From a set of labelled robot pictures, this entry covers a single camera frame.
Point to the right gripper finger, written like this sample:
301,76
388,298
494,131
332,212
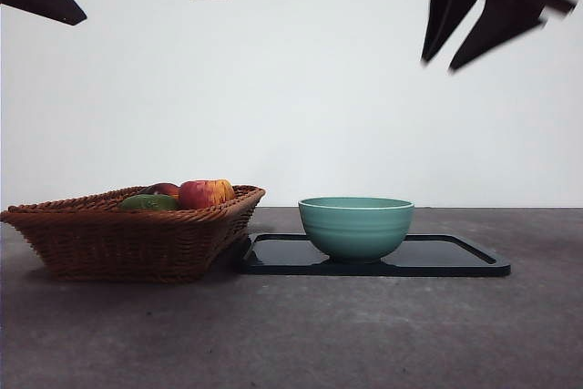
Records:
496,24
448,2

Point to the teal ribbed bowl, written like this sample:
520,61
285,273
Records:
357,234

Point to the dark red fruit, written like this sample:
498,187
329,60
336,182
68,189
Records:
164,189

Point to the green fruit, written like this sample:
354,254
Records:
148,203

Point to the red yellow apple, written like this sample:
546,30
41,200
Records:
205,193

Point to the brown wicker basket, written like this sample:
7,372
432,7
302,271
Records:
118,243

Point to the black rectangular tray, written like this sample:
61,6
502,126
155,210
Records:
273,254

